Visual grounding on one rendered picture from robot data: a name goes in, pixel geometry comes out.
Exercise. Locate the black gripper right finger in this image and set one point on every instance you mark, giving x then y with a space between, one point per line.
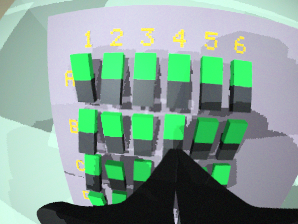
202 200

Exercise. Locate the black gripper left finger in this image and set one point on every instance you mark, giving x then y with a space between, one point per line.
152 203

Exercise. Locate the grey switch panel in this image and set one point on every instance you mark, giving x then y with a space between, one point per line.
128 83

